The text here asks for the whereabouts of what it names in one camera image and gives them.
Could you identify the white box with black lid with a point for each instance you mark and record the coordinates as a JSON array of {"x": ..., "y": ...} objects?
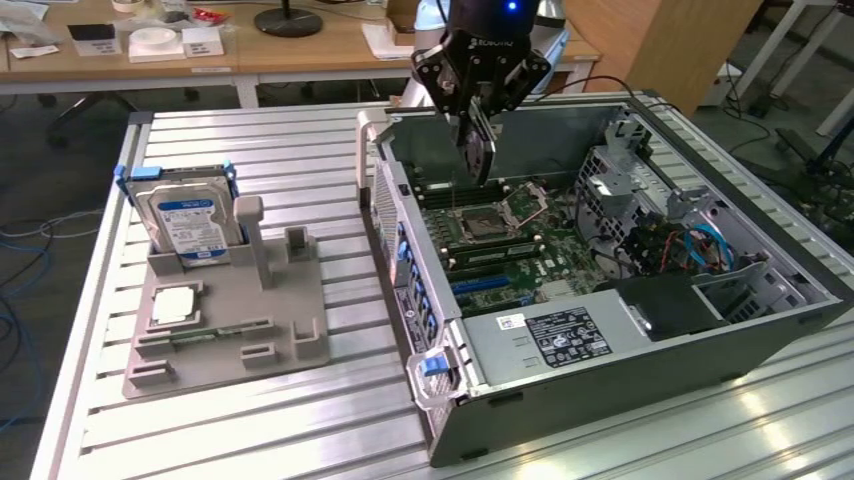
[{"x": 96, "y": 47}]

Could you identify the black chair base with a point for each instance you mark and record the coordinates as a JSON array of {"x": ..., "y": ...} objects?
[{"x": 62, "y": 125}]

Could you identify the white tape box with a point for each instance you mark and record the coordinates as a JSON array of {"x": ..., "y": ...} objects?
[{"x": 153, "y": 47}]

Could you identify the clear plastic bag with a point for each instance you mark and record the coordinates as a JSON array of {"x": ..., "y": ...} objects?
[{"x": 26, "y": 25}]

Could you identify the CPU socket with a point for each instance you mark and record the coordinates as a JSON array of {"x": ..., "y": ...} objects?
[{"x": 480, "y": 225}]

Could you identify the green motherboard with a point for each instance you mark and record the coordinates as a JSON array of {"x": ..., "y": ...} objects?
[{"x": 553, "y": 260}]

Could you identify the RAM stick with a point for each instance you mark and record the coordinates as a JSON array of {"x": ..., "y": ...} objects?
[
  {"x": 200, "y": 334},
  {"x": 493, "y": 251}
]

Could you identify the hard disk with blue bracket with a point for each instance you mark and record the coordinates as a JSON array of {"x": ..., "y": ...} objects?
[{"x": 186, "y": 225}]

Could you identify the white tape roll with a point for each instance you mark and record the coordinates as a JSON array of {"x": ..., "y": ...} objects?
[{"x": 126, "y": 5}]

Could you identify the perforated metal disk bay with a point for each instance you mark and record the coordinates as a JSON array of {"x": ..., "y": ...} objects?
[{"x": 593, "y": 170}]

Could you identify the white desk frame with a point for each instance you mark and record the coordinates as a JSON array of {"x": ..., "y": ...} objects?
[{"x": 774, "y": 55}]

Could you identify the grey parts rack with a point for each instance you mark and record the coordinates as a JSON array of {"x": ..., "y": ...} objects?
[{"x": 220, "y": 370}]

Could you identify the blue latch tab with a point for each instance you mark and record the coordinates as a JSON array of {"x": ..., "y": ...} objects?
[{"x": 435, "y": 365}]

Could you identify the open grey PC case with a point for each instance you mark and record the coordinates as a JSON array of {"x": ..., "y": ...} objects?
[{"x": 600, "y": 400}]

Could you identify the brown cardboard box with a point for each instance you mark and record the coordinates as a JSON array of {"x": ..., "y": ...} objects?
[{"x": 399, "y": 15}]

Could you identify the thin metal locking lever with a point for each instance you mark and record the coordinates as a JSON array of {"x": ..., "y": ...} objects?
[{"x": 452, "y": 195}]

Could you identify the grey power supply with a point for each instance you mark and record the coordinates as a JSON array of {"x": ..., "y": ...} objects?
[{"x": 493, "y": 360}]

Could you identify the metal socket cover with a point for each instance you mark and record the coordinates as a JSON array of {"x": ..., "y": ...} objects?
[{"x": 529, "y": 205}]

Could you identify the white paper label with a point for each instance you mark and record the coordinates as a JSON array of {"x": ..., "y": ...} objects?
[{"x": 33, "y": 51}]

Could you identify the wooden desk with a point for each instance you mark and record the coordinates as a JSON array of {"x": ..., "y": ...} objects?
[{"x": 347, "y": 50}]

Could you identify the wooden cabinet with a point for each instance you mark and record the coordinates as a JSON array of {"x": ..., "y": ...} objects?
[{"x": 667, "y": 50}]

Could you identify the graphics card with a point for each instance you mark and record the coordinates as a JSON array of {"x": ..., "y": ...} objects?
[{"x": 480, "y": 150}]

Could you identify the red packet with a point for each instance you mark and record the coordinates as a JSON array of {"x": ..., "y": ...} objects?
[{"x": 209, "y": 15}]

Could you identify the black plastic shroud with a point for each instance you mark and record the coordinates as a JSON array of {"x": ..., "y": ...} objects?
[{"x": 667, "y": 305}]

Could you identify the white paper stack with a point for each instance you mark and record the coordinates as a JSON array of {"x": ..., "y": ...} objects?
[{"x": 383, "y": 42}]

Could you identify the black RAM slot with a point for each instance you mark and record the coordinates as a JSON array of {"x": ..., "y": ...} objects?
[
  {"x": 440, "y": 190},
  {"x": 467, "y": 201}
]

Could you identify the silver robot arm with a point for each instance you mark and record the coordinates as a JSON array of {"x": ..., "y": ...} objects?
[{"x": 429, "y": 15}]

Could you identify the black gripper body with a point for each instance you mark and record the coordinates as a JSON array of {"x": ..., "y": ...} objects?
[{"x": 493, "y": 45}]

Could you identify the black round lamp base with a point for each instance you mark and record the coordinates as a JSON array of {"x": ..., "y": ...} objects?
[{"x": 288, "y": 22}]

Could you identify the black floor equipment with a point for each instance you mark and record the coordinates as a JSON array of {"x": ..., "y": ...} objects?
[{"x": 834, "y": 165}]

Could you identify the silver CPU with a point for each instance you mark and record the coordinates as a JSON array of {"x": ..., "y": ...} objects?
[{"x": 172, "y": 306}]

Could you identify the blue expansion slot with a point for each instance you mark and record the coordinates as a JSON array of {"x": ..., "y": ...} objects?
[{"x": 489, "y": 285}]

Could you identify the small white box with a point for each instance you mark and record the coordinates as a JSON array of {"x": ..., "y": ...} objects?
[{"x": 201, "y": 42}]

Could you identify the grey metal disk bay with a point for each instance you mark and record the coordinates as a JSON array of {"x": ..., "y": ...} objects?
[{"x": 754, "y": 295}]

